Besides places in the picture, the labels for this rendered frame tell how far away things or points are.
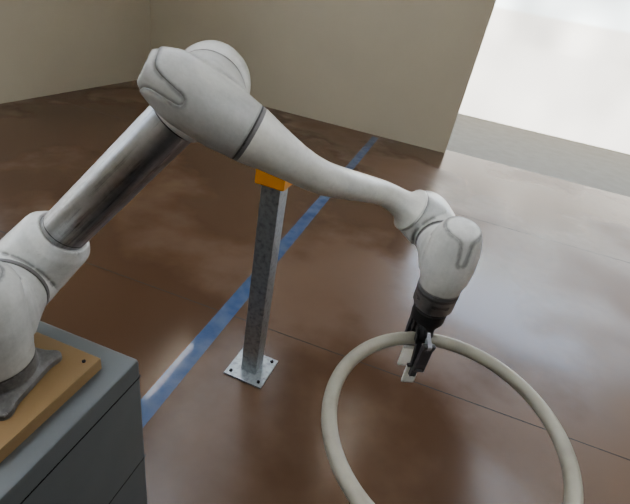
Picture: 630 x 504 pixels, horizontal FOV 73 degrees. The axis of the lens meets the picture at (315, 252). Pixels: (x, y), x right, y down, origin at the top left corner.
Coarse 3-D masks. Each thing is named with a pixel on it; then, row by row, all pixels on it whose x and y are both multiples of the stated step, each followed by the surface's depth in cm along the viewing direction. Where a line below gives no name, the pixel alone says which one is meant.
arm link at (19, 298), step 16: (0, 272) 80; (16, 272) 86; (0, 288) 78; (16, 288) 81; (32, 288) 87; (0, 304) 78; (16, 304) 81; (32, 304) 87; (0, 320) 78; (16, 320) 81; (32, 320) 87; (0, 336) 79; (16, 336) 82; (32, 336) 88; (0, 352) 81; (16, 352) 84; (32, 352) 89; (0, 368) 82; (16, 368) 85
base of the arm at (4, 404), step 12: (36, 348) 97; (36, 360) 92; (48, 360) 95; (60, 360) 97; (24, 372) 88; (36, 372) 91; (0, 384) 84; (12, 384) 86; (24, 384) 88; (0, 396) 85; (12, 396) 86; (24, 396) 88; (0, 408) 84; (12, 408) 84; (0, 420) 83
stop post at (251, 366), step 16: (256, 176) 157; (272, 176) 155; (272, 192) 160; (272, 208) 163; (272, 224) 167; (256, 240) 173; (272, 240) 170; (256, 256) 176; (272, 256) 175; (256, 272) 180; (272, 272) 182; (256, 288) 184; (272, 288) 189; (256, 304) 188; (256, 320) 193; (256, 336) 197; (240, 352) 220; (256, 352) 202; (240, 368) 211; (256, 368) 208; (272, 368) 214; (256, 384) 204
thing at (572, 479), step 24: (384, 336) 97; (408, 336) 99; (360, 360) 93; (480, 360) 97; (336, 384) 85; (528, 384) 92; (336, 408) 81; (336, 432) 77; (552, 432) 84; (336, 456) 73; (576, 480) 76
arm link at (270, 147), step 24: (264, 120) 67; (264, 144) 67; (288, 144) 69; (264, 168) 71; (288, 168) 70; (312, 168) 72; (336, 168) 76; (336, 192) 77; (360, 192) 82; (384, 192) 88; (408, 192) 94; (432, 192) 100; (408, 216) 93; (432, 216) 92
